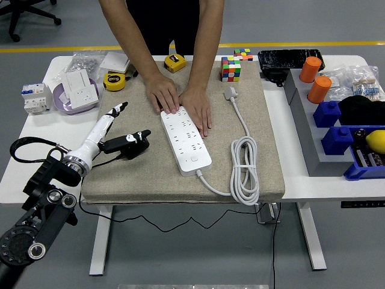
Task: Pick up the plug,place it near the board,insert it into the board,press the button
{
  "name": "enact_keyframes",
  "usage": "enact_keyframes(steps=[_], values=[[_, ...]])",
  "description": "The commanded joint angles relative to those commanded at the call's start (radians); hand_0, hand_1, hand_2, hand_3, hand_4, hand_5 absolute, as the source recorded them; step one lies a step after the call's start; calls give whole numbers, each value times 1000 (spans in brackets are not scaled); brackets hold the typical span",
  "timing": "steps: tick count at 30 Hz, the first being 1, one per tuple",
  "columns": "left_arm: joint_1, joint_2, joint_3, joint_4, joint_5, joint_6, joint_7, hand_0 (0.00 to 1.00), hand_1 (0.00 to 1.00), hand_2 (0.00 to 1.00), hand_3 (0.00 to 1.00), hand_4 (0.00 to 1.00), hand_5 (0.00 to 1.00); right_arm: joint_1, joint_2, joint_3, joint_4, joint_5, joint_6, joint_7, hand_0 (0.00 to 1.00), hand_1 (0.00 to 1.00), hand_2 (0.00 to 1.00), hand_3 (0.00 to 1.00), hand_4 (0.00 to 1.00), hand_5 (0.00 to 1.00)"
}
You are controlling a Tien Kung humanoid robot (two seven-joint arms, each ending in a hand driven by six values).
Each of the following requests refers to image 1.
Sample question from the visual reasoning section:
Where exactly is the clear bag of screws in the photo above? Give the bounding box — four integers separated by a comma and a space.
53, 50, 106, 82

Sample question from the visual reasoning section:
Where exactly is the black table control panel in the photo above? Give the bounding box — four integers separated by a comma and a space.
340, 200, 385, 209

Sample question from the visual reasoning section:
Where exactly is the person's body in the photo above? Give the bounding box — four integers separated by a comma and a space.
126, 0, 201, 57

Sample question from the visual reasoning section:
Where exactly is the white power strip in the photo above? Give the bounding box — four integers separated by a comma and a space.
160, 105, 213, 177

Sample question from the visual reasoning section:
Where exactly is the black office chair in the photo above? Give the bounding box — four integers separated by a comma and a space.
0, 0, 63, 43

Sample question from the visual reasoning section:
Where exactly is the small colourful puzzle cube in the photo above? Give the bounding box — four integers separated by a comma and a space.
233, 48, 254, 62

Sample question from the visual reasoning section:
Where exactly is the white switch panel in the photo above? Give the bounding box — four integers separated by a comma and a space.
61, 69, 92, 100

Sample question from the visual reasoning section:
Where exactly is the thin black adapter cord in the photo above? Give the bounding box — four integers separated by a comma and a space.
78, 152, 261, 233

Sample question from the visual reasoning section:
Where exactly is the white circuit breaker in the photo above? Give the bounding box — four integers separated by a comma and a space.
20, 82, 53, 116

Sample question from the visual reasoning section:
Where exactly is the blue peg block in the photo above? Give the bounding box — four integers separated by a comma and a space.
312, 100, 342, 129
321, 125, 354, 157

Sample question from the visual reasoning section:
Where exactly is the round yellow tape measure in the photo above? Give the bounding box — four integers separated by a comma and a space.
103, 68, 139, 92

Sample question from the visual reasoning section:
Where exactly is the dark small parts row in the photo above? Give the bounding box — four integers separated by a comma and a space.
354, 141, 385, 168

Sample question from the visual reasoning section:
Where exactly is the black pouch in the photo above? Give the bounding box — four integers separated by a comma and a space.
260, 69, 288, 88

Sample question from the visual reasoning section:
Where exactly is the person's left hand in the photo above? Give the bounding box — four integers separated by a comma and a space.
177, 85, 212, 138

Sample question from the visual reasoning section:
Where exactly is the clear plastic parts bag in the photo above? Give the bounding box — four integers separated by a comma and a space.
321, 67, 356, 102

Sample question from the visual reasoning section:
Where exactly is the black hanging power cable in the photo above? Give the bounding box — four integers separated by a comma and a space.
271, 203, 283, 289

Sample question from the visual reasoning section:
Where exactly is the white power strip cord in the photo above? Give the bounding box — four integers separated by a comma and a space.
196, 86, 260, 207

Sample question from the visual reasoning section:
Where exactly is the purple bowl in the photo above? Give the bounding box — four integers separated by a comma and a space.
52, 78, 100, 116

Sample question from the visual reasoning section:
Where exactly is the metal under-table bracket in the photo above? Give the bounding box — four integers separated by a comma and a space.
254, 202, 282, 225

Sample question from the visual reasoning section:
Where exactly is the white table leg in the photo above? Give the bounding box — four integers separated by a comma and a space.
89, 204, 114, 276
296, 202, 327, 271

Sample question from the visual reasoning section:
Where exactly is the large colourful puzzle cube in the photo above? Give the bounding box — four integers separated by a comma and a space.
220, 56, 242, 83

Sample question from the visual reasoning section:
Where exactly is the black power adapter plug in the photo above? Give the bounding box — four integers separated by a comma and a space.
115, 138, 150, 161

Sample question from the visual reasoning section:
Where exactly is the black crackled tray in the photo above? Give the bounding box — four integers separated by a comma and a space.
257, 49, 327, 74

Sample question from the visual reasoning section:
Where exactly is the grey-brown fabric mat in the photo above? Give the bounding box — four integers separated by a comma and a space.
80, 60, 286, 205

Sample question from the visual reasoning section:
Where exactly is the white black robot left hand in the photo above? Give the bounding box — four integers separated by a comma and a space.
69, 101, 152, 166

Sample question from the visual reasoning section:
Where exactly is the blue plastic bin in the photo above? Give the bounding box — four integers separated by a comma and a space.
343, 125, 385, 182

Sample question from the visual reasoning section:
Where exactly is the person's right hand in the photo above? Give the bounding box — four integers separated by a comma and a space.
144, 73, 180, 114

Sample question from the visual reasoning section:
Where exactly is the yellow lemon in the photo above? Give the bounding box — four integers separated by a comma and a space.
365, 129, 385, 155

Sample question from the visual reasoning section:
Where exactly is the flat white switch plate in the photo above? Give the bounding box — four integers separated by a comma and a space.
99, 51, 131, 74

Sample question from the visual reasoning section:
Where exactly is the orange cylinder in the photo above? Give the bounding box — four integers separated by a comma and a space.
298, 56, 322, 84
306, 75, 333, 105

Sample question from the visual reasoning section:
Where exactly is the grey stepped block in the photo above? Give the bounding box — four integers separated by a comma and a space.
283, 68, 353, 178

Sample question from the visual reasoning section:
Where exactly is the square yellow tape measure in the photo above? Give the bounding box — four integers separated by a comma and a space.
164, 54, 188, 74

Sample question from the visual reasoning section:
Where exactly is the clear bag of resistors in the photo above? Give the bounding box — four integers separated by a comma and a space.
350, 64, 382, 102

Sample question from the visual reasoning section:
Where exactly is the white wall socket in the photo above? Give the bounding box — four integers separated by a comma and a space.
69, 85, 100, 110

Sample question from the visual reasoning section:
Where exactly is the black cloth bundle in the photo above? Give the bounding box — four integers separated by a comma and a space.
337, 95, 385, 127

